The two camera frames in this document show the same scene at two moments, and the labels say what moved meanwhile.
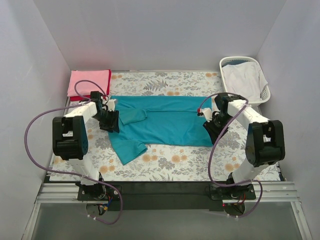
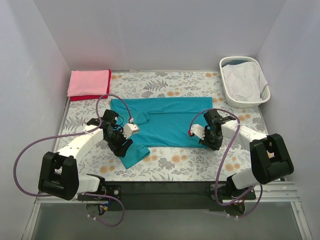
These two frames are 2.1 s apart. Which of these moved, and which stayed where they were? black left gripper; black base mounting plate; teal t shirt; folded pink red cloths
Moved: black left gripper
Stayed: teal t shirt; black base mounting plate; folded pink red cloths
